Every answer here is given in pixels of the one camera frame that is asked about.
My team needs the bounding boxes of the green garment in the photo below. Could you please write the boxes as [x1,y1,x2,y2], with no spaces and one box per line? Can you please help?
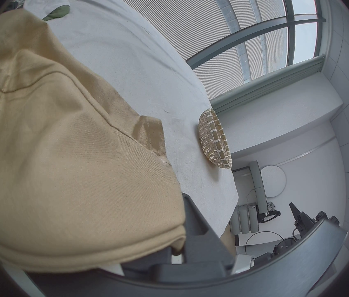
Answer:
[42,4,70,22]

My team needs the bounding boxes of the round woven basket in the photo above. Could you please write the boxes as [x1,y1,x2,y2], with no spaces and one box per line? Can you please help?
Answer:
[198,108,233,169]

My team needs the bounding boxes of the tan shorts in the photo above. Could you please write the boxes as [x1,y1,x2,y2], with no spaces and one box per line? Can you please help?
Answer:
[0,9,188,273]

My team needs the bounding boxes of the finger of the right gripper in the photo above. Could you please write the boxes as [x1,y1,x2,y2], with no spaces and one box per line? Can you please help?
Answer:
[289,202,302,225]

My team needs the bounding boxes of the black cable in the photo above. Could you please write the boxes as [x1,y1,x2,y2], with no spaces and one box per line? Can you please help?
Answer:
[245,230,284,256]

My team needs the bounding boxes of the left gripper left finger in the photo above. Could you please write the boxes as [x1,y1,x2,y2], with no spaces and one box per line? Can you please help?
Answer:
[121,247,173,275]

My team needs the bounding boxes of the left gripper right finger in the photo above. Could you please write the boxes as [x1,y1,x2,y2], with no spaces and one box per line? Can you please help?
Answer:
[182,192,236,275]

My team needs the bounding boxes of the window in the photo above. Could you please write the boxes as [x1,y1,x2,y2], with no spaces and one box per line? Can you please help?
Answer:
[113,0,328,104]

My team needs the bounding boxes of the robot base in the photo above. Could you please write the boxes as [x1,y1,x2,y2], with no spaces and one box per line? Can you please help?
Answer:
[229,161,281,236]

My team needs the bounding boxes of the bed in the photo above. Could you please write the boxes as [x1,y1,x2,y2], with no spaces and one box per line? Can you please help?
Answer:
[38,0,240,275]

